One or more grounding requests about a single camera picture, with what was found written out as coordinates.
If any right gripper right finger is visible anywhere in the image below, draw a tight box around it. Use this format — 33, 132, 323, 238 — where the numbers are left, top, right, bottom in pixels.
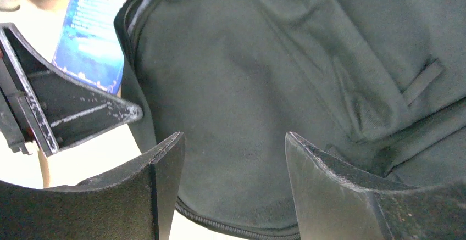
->
285, 132, 465, 239

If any blue orange book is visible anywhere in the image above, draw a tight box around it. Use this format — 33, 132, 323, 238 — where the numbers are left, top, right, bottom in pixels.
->
52, 0, 126, 94

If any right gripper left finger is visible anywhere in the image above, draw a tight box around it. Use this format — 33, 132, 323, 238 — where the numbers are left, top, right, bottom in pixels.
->
1, 132, 185, 239

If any black student backpack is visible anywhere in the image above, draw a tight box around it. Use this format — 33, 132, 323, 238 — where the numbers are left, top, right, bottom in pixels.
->
114, 0, 465, 239

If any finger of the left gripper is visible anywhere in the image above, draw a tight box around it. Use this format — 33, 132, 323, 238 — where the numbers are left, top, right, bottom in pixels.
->
1, 23, 143, 157

